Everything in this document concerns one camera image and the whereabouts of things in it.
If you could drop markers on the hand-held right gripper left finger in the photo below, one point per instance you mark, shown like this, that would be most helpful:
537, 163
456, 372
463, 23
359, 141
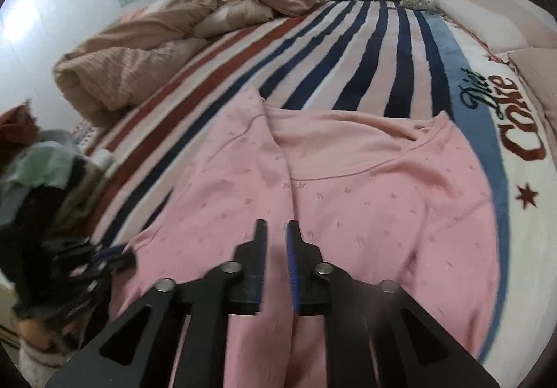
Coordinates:
262, 266

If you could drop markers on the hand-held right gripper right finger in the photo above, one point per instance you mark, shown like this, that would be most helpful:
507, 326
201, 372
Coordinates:
291, 266

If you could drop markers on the pile of mixed clothes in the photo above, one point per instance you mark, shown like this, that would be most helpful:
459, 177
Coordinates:
43, 162

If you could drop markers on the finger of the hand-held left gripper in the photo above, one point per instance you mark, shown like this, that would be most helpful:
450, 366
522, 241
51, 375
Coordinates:
116, 256

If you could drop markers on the pink patterned garment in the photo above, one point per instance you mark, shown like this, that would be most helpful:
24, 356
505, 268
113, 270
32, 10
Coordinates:
348, 196

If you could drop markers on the person's left forearm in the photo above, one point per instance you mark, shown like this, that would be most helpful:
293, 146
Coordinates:
43, 344

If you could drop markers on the striped printed blanket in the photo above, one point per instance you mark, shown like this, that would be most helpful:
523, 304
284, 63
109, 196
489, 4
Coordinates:
348, 57

